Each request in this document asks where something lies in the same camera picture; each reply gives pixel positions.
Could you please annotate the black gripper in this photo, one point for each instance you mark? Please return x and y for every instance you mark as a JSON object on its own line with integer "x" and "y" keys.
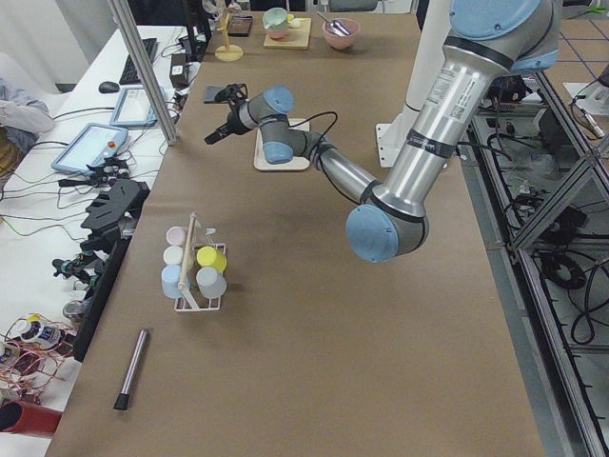
{"x": 228, "y": 126}

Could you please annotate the white rabbit print tray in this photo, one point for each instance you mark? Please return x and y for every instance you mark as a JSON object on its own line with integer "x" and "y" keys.
{"x": 300, "y": 164}

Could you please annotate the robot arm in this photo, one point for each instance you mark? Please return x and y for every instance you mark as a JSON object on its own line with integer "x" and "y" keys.
{"x": 481, "y": 42}

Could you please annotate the pink cup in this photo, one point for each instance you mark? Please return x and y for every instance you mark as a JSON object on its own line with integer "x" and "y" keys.
{"x": 176, "y": 236}

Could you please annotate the yellow cup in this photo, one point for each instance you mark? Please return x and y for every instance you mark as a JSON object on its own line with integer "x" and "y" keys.
{"x": 209, "y": 256}

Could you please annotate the cream white cup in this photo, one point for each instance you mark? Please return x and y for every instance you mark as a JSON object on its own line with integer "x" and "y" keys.
{"x": 173, "y": 255}

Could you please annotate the pale grey cup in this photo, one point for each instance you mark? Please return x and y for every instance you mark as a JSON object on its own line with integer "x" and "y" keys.
{"x": 212, "y": 284}

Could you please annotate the light blue cup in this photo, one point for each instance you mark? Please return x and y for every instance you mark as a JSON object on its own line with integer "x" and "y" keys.
{"x": 170, "y": 276}

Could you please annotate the folded grey purple cloth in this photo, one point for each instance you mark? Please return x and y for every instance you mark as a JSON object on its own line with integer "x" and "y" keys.
{"x": 211, "y": 93}

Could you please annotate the wooden stand with round base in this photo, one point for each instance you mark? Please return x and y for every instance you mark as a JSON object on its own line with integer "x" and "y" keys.
{"x": 227, "y": 52}

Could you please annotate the black box with label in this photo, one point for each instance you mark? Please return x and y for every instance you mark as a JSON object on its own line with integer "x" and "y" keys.
{"x": 179, "y": 71}

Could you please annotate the blue teach pendant far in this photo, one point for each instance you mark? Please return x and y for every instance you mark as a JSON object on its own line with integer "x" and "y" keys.
{"x": 133, "y": 109}

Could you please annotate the blue teach pendant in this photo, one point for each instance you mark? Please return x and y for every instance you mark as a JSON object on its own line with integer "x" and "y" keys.
{"x": 133, "y": 109}
{"x": 89, "y": 148}

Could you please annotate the wooden board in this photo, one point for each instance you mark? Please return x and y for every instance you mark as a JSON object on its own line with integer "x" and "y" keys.
{"x": 297, "y": 38}

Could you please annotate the green top bowl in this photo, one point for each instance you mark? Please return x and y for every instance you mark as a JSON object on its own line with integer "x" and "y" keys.
{"x": 275, "y": 19}

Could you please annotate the black computer mouse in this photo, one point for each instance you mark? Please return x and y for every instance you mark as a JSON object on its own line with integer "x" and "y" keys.
{"x": 108, "y": 87}

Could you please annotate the pink bowl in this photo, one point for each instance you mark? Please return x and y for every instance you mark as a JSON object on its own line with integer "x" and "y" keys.
{"x": 341, "y": 41}

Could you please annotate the blue teach pendant near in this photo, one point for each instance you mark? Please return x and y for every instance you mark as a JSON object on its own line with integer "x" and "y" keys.
{"x": 89, "y": 148}

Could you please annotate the black tool holder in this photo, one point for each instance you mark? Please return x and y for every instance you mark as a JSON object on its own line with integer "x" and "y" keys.
{"x": 106, "y": 211}

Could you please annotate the seated person in grey jacket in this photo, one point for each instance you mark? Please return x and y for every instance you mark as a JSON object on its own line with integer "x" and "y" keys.
{"x": 23, "y": 119}

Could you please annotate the silver brush with black tip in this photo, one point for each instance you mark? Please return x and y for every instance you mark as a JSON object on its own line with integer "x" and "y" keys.
{"x": 122, "y": 400}

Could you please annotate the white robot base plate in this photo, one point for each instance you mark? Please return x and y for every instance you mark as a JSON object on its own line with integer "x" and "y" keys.
{"x": 427, "y": 65}

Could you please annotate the aluminium frame post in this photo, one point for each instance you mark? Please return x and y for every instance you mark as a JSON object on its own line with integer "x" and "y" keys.
{"x": 124, "y": 19}

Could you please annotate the white wire cup rack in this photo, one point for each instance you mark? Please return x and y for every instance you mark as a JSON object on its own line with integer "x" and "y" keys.
{"x": 192, "y": 299}

